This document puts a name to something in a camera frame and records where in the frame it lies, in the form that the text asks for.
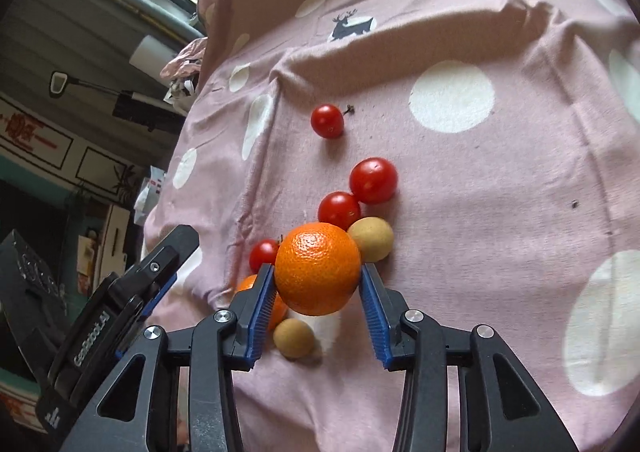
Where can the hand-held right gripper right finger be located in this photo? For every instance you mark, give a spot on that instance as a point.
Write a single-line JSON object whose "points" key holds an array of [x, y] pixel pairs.
{"points": [[375, 317]]}

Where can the pink dotted deer blanket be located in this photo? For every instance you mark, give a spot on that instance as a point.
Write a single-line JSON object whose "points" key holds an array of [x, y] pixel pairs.
{"points": [[475, 232]]}

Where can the white printed plastic bag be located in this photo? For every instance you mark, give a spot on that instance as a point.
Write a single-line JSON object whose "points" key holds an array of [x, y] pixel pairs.
{"points": [[182, 91]]}

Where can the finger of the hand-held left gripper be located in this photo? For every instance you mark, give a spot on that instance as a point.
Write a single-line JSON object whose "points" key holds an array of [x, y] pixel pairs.
{"points": [[170, 257]]}

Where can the framed wall picture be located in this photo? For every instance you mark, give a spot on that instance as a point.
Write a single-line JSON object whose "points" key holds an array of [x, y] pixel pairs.
{"points": [[35, 134], [100, 170]]}

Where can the red cherry tomato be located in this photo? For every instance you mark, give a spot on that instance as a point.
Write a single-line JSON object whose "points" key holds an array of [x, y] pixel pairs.
{"points": [[373, 180], [339, 209], [262, 254], [327, 120]]}

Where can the small orange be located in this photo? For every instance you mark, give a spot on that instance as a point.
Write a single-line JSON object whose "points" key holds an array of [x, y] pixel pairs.
{"points": [[280, 316]]}

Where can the tan round longan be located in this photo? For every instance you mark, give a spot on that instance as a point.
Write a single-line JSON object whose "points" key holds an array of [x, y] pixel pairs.
{"points": [[294, 338], [372, 238]]}

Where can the black stick vacuum cleaner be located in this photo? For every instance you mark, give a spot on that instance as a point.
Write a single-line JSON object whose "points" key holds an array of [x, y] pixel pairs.
{"points": [[140, 106]]}

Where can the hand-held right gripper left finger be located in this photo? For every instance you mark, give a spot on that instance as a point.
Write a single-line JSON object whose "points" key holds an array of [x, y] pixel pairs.
{"points": [[262, 312]]}

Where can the pink crumpled cloth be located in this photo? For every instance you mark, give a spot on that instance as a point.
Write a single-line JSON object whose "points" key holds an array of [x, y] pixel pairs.
{"points": [[185, 56]]}

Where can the large orange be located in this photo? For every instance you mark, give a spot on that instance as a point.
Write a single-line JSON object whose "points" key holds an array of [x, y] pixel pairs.
{"points": [[317, 267]]}

